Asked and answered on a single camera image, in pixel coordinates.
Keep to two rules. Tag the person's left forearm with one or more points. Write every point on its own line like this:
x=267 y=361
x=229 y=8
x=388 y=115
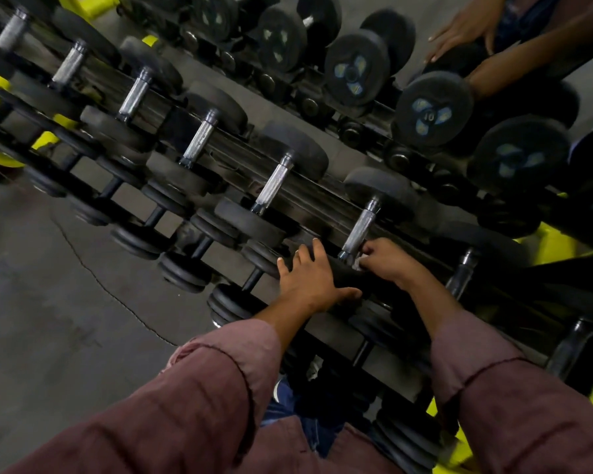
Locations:
x=188 y=404

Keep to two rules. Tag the person's right hand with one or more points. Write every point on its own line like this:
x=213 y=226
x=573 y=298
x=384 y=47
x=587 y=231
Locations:
x=390 y=261

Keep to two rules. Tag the black yellow dumbbell rack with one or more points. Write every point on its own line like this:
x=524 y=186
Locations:
x=316 y=212

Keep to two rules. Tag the person's left hand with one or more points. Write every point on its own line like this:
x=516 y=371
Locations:
x=311 y=286

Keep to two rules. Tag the person's right forearm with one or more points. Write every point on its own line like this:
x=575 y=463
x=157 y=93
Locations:
x=524 y=414

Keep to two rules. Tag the person's white shoe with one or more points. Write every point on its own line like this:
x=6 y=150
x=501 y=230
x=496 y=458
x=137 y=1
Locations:
x=278 y=389

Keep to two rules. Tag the person's blue jeans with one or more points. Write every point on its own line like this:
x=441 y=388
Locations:
x=286 y=409

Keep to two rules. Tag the row of ribbed plate dumbbells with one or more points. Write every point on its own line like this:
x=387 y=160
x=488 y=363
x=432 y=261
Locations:
x=183 y=273

